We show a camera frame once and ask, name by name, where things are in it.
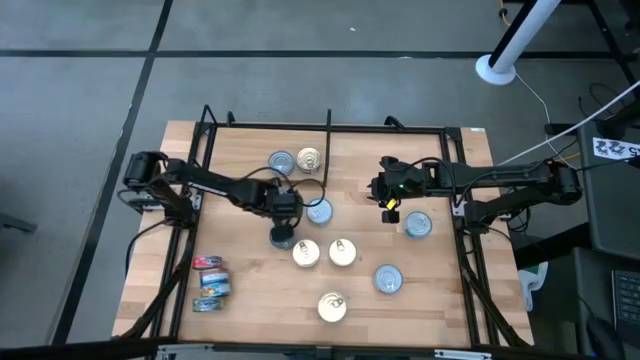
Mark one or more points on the white label black pattern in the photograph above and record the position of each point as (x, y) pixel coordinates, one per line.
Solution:
(607, 148)

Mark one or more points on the pink salmon can gold lid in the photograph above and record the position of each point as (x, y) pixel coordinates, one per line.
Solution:
(309, 160)
(332, 306)
(306, 253)
(343, 252)

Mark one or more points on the teal tuna can silver lid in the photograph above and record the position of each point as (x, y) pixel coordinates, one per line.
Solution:
(417, 225)
(283, 246)
(281, 163)

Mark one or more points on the black power strip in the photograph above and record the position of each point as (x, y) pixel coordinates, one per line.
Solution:
(560, 129)

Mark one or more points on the green rectangular fish tin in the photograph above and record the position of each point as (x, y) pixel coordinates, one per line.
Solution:
(207, 304)

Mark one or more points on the white green bag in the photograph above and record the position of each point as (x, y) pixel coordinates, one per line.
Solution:
(530, 282)

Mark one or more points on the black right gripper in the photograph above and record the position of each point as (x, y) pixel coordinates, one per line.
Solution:
(405, 177)

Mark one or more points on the silver metal bracket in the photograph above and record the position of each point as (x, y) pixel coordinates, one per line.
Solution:
(462, 355)
(175, 352)

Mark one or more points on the dark keyboard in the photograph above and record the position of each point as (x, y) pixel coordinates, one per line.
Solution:
(627, 300)

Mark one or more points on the white pole round base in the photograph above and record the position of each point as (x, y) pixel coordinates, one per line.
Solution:
(487, 75)

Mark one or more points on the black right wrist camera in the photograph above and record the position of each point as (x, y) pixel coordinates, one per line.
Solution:
(390, 216)

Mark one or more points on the grey floor object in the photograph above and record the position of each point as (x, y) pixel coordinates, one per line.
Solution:
(15, 223)

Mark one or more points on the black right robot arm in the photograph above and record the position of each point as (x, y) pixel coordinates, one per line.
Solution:
(500, 175)

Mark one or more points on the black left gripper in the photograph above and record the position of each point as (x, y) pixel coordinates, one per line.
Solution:
(280, 200)

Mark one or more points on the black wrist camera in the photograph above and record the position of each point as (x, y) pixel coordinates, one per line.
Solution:
(282, 231)
(390, 216)

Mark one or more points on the red can silver lid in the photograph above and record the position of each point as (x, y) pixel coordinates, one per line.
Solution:
(388, 278)

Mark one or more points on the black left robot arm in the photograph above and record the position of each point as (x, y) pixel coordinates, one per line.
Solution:
(215, 182)

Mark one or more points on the blue white rectangular fish tin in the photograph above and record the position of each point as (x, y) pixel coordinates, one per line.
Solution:
(216, 289)

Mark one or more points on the dark grey cabinet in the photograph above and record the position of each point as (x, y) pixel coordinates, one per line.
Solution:
(615, 210)

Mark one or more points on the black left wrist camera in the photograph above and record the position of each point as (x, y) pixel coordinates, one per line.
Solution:
(282, 231)

